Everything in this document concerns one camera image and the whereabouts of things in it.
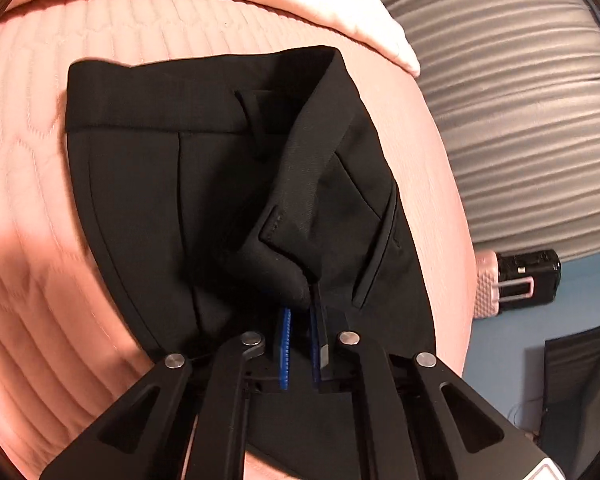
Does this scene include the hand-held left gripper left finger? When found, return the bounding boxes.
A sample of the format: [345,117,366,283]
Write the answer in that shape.
[39,309,294,480]

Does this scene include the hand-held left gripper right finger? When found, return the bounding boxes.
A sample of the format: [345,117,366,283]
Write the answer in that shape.
[307,284,551,480]

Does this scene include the black pants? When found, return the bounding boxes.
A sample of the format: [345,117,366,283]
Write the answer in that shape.
[65,46,438,480]

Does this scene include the pink suitcase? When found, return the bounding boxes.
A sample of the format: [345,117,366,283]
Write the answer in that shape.
[472,249,536,319]

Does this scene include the black suitcase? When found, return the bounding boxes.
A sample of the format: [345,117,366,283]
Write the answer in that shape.
[497,249,562,304]

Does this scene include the black flat screen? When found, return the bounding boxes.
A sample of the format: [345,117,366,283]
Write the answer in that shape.
[536,324,600,467]

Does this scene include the pink quilted bedspread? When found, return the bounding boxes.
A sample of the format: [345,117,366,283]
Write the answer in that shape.
[0,0,476,480]

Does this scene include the grey curtain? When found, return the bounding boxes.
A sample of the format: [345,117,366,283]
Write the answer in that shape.
[380,0,600,262]

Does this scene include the light pink folded blanket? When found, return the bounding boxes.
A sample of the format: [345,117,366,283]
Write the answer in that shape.
[10,0,422,77]

